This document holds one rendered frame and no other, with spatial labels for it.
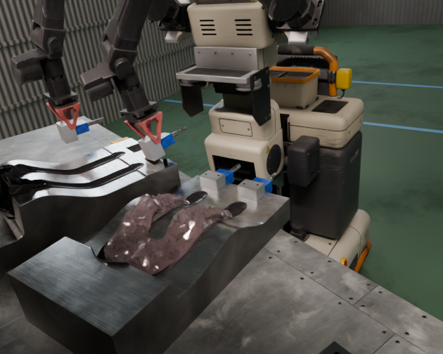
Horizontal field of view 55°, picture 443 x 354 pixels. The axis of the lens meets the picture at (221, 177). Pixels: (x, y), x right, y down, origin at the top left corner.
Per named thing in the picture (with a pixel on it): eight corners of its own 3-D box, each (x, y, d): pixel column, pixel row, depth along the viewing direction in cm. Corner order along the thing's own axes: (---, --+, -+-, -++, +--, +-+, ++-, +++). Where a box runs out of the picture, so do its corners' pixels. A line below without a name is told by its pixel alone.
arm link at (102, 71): (129, 59, 92) (115, 34, 96) (79, 79, 90) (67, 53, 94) (140, 94, 103) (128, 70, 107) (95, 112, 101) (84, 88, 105)
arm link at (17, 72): (60, 36, 108) (44, 25, 112) (15, 47, 101) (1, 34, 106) (67, 79, 116) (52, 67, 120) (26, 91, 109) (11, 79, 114)
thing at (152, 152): (185, 135, 117) (177, 118, 115) (194, 137, 113) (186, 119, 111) (145, 159, 111) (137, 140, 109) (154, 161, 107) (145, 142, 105)
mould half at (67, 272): (200, 193, 110) (195, 154, 105) (290, 218, 96) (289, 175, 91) (27, 321, 75) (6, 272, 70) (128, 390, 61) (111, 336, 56)
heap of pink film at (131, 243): (177, 197, 97) (172, 167, 94) (242, 217, 88) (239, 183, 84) (87, 261, 79) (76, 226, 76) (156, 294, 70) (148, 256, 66)
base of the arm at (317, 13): (326, 0, 111) (285, 1, 118) (316, -18, 105) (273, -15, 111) (318, 31, 111) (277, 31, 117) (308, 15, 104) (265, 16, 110)
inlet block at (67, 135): (102, 125, 132) (98, 109, 130) (108, 129, 128) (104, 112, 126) (61, 139, 126) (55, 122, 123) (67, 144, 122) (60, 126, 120)
